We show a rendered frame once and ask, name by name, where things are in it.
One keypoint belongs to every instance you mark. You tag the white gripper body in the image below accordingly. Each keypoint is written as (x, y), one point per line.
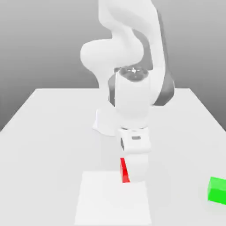
(137, 167)

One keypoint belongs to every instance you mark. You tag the small red cube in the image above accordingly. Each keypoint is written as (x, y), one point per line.
(124, 172)

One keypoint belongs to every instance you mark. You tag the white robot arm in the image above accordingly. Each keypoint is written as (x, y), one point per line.
(130, 98)

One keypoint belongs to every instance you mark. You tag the small green cube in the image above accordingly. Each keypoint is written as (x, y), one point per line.
(217, 192)

